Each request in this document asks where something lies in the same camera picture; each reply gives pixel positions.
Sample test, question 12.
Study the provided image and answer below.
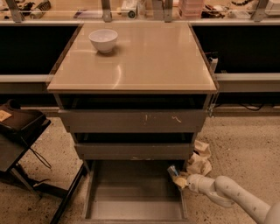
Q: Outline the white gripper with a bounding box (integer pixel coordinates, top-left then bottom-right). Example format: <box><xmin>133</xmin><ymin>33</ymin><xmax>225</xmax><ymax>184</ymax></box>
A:
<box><xmin>172</xmin><ymin>171</ymin><xmax>214</xmax><ymax>194</ymax></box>

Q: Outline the redbull can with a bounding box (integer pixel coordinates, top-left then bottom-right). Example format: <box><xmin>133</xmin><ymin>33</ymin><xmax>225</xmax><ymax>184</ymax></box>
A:
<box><xmin>167</xmin><ymin>165</ymin><xmax>179</xmax><ymax>177</ymax></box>

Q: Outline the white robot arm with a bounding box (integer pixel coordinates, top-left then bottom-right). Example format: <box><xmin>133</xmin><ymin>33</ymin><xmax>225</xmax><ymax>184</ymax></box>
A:
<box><xmin>171</xmin><ymin>174</ymin><xmax>280</xmax><ymax>224</ymax></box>

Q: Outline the grey bottom drawer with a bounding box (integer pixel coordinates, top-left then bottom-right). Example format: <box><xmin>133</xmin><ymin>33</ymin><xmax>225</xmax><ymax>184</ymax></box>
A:
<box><xmin>80</xmin><ymin>160</ymin><xmax>193</xmax><ymax>224</ymax></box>

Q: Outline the grey drawer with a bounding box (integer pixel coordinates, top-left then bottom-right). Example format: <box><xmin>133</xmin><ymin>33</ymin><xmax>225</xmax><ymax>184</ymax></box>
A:
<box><xmin>80</xmin><ymin>160</ymin><xmax>193</xmax><ymax>224</ymax></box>
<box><xmin>59</xmin><ymin>109</ymin><xmax>207</xmax><ymax>133</ymax></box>
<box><xmin>75</xmin><ymin>143</ymin><xmax>194</xmax><ymax>160</ymax></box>

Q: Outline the grey middle drawer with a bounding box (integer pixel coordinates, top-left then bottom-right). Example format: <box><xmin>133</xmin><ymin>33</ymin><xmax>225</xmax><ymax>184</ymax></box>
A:
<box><xmin>75</xmin><ymin>143</ymin><xmax>194</xmax><ymax>160</ymax></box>

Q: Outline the grey top drawer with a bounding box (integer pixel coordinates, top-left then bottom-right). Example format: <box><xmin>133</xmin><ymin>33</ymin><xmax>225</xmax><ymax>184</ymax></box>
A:
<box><xmin>59</xmin><ymin>109</ymin><xmax>207</xmax><ymax>133</ymax></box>

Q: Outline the white clamp on counter side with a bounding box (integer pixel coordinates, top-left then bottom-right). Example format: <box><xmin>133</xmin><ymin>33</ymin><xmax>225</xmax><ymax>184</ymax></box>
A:
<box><xmin>205</xmin><ymin>52</ymin><xmax>219</xmax><ymax>72</ymax></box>

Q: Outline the beige counter cabinet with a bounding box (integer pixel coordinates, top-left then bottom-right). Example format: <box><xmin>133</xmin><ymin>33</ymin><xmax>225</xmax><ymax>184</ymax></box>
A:
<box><xmin>48</xmin><ymin>21</ymin><xmax>217</xmax><ymax>94</ymax></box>

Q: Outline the crumpled white cloth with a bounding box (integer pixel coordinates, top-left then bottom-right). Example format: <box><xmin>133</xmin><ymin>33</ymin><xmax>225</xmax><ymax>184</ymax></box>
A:
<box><xmin>186</xmin><ymin>140</ymin><xmax>212</xmax><ymax>176</ymax></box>

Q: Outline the white bowl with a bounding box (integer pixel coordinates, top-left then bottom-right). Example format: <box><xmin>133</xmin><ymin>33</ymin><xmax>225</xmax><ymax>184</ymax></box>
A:
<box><xmin>88</xmin><ymin>29</ymin><xmax>118</xmax><ymax>53</ymax></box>

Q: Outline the black tray with note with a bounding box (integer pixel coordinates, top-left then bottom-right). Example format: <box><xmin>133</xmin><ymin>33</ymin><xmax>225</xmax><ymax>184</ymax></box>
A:
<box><xmin>0</xmin><ymin>100</ymin><xmax>50</xmax><ymax>140</ymax></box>

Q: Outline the pink storage box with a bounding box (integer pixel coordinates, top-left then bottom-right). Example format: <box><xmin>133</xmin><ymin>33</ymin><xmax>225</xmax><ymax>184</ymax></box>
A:
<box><xmin>178</xmin><ymin>0</ymin><xmax>205</xmax><ymax>19</ymax></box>

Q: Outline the white device with lens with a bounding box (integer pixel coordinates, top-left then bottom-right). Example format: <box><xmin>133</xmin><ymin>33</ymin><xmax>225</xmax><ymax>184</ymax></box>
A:
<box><xmin>121</xmin><ymin>0</ymin><xmax>137</xmax><ymax>18</ymax></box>

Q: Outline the black cable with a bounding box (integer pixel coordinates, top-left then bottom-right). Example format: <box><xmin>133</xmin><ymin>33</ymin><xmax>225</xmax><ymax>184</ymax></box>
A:
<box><xmin>28</xmin><ymin>146</ymin><xmax>53</xmax><ymax>170</ymax></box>

